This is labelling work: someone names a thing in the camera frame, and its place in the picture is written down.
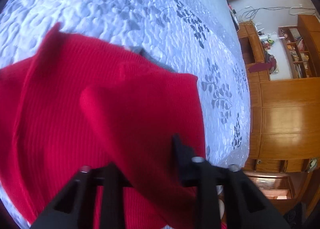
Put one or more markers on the white grey floral bedspread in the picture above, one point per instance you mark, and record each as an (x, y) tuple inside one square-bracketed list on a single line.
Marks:
[(182, 36)]

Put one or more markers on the wooden wardrobe cabinet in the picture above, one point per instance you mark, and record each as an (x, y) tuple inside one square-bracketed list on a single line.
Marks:
[(285, 114)]

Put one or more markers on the open wooden drawer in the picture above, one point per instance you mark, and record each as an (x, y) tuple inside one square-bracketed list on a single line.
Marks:
[(273, 186)]

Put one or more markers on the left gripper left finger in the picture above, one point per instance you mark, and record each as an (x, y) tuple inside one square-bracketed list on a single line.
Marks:
[(73, 206)]

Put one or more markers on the wooden bookshelf with books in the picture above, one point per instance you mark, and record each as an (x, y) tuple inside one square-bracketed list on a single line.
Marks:
[(297, 52)]

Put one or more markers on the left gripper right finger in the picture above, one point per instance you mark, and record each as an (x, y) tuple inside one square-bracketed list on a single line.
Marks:
[(245, 204)]

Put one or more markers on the red knit sweater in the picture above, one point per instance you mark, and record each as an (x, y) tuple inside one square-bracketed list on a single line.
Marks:
[(81, 101)]

